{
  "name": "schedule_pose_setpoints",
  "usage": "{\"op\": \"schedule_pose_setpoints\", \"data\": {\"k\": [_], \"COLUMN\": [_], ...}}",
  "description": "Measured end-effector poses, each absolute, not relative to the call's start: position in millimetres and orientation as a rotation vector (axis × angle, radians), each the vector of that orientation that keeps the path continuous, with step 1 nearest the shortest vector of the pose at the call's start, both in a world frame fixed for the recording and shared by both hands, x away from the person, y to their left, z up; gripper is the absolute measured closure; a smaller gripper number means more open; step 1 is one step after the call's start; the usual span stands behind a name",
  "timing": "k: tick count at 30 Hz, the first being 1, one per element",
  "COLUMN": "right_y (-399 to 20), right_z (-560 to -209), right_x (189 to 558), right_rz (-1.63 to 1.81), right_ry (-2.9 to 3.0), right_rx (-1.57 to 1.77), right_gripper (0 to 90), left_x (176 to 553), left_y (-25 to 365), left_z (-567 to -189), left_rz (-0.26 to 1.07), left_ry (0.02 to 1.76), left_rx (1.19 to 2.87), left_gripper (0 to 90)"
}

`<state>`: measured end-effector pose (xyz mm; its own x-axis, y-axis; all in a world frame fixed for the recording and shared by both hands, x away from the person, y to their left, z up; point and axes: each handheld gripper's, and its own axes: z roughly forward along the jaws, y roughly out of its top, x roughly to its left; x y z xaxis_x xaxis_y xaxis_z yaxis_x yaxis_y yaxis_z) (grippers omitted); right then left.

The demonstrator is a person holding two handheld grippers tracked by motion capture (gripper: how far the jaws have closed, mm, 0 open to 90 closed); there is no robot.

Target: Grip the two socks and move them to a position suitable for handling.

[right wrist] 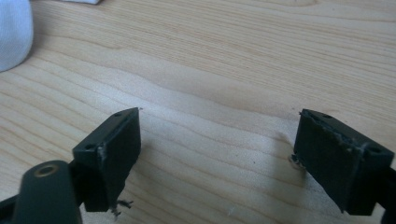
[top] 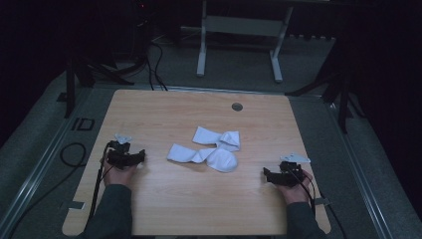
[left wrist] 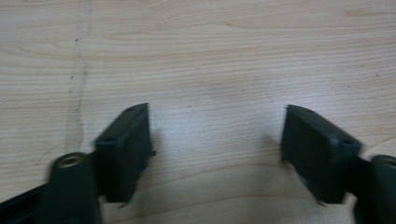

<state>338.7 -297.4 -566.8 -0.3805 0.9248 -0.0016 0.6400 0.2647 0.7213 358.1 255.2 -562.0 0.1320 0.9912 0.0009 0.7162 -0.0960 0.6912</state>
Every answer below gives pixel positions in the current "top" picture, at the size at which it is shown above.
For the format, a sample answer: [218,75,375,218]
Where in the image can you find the person's left hand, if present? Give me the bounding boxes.
[103,159,138,187]

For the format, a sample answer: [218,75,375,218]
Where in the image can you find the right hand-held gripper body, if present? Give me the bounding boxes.
[272,151,313,188]

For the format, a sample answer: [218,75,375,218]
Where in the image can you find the metal floor rail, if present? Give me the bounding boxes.
[0,87,96,233]
[326,99,396,239]

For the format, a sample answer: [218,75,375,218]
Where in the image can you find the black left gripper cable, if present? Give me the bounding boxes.
[88,142,115,221]

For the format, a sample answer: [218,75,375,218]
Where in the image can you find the black metal stand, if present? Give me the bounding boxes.
[56,54,135,120]
[284,38,367,134]

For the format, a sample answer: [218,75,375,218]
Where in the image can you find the black looped floor cable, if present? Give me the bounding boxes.
[6,141,88,239]

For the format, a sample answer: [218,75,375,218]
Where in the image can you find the white sock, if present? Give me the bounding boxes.
[192,125,242,153]
[166,142,240,174]

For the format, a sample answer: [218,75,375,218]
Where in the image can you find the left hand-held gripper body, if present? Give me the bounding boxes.
[105,133,139,169]

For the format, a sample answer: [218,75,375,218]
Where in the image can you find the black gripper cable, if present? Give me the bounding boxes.
[289,164,317,215]
[88,142,115,221]

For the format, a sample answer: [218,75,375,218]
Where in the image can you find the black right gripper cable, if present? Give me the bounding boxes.
[289,164,317,215]

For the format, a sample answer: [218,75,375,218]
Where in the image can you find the black floor cables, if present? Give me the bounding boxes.
[144,41,169,92]

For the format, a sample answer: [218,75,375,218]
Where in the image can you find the person's right hand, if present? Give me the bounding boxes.
[276,169,314,205]

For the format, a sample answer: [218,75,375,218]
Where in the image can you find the white metal table frame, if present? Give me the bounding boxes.
[196,0,295,84]

